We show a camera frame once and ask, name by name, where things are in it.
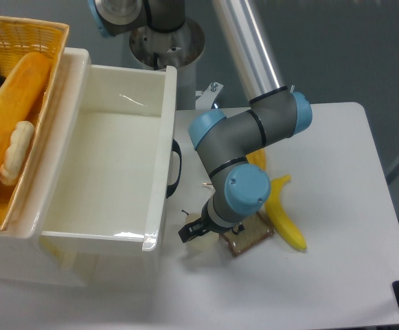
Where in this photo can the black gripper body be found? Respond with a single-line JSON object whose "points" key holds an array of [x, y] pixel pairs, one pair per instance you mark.
{"points": [[214, 223]]}

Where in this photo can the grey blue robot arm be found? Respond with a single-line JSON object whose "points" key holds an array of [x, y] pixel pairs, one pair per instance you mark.
{"points": [[223, 143]]}

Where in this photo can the bagged brown bread slice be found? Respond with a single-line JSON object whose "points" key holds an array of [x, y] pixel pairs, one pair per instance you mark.
{"points": [[257, 229]]}

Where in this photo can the yellow banana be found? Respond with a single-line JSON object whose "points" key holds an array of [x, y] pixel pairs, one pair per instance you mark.
{"points": [[282, 223]]}

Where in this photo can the yellow bell pepper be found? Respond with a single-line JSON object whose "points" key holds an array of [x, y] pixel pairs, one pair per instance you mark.
{"points": [[258, 158]]}

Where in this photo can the white open drawer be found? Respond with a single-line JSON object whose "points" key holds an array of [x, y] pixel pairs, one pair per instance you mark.
{"points": [[111, 192]]}

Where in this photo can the white drawer cabinet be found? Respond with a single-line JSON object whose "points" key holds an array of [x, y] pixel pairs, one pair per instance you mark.
{"points": [[25, 255]]}

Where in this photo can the orange baguette loaf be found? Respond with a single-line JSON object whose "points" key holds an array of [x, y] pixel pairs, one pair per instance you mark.
{"points": [[19, 92]]}

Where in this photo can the yellow wicker basket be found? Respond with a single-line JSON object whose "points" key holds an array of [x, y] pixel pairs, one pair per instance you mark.
{"points": [[18, 37]]}

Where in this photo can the black drawer handle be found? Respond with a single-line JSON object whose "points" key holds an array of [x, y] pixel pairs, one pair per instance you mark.
{"points": [[176, 169]]}

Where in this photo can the white table clamp bracket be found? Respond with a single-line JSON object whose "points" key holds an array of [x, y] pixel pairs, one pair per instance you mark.
{"points": [[208, 99]]}

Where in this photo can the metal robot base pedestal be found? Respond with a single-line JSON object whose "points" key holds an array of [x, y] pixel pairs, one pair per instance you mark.
{"points": [[181, 49]]}

